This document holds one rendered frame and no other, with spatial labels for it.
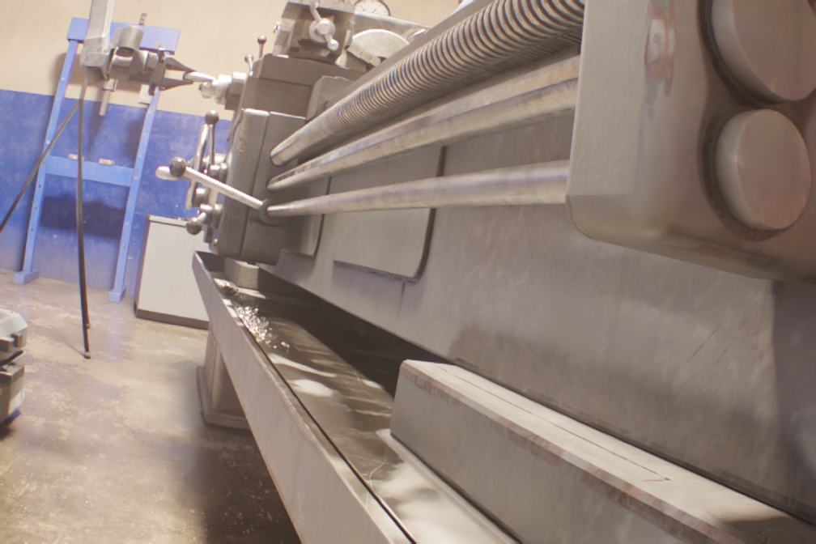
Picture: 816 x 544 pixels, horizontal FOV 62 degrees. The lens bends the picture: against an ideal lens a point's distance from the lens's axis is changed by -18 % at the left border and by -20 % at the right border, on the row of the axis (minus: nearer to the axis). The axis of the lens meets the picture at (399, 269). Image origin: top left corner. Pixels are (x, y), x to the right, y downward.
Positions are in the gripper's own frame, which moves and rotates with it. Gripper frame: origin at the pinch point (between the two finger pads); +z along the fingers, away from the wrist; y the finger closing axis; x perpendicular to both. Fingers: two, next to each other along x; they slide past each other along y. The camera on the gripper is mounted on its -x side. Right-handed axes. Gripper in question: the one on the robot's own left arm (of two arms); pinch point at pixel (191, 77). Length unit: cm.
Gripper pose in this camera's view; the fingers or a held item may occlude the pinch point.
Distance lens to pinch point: 174.4
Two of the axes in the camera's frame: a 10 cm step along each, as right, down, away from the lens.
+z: 9.5, 1.6, 2.8
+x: -2.8, -0.4, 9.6
